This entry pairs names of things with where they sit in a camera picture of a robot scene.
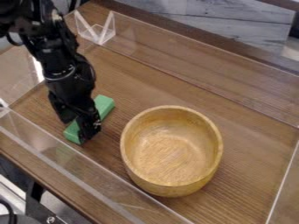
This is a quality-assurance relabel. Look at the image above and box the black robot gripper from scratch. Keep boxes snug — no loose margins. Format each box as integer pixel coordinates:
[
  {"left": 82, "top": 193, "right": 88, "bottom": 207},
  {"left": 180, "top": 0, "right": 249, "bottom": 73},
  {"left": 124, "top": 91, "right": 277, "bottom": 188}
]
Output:
[{"left": 42, "top": 53, "right": 101, "bottom": 144}]

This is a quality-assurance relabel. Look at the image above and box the black table leg frame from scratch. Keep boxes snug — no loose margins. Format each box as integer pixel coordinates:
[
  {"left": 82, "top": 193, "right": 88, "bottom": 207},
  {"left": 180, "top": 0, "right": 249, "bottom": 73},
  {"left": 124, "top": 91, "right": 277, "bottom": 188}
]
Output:
[{"left": 24, "top": 181, "right": 66, "bottom": 224}]

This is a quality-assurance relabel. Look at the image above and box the green rectangular block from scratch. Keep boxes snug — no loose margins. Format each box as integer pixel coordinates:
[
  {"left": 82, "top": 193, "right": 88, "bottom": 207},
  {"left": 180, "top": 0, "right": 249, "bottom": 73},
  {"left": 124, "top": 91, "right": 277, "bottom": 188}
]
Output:
[{"left": 62, "top": 95, "right": 115, "bottom": 145}]

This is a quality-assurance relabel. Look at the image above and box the clear acrylic corner bracket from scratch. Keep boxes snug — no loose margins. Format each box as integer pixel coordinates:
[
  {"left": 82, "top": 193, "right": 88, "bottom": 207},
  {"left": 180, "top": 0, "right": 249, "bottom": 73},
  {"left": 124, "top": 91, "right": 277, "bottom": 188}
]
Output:
[{"left": 73, "top": 10, "right": 116, "bottom": 46}]

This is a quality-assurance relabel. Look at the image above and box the black cable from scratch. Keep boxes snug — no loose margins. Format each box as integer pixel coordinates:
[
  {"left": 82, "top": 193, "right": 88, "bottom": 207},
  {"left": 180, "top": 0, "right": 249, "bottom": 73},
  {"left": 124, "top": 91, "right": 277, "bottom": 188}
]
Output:
[{"left": 0, "top": 199, "right": 16, "bottom": 224}]

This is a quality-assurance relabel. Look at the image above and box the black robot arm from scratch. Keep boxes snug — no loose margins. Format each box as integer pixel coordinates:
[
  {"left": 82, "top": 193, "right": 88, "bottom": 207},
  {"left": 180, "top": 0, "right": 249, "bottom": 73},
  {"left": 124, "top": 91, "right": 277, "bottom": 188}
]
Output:
[{"left": 0, "top": 0, "right": 101, "bottom": 142}]

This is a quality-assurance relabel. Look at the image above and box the brown wooden bowl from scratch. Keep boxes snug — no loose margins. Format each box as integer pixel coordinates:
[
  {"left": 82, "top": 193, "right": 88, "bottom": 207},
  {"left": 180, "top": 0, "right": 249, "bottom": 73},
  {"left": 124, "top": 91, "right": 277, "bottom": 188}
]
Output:
[{"left": 120, "top": 105, "right": 224, "bottom": 198}]

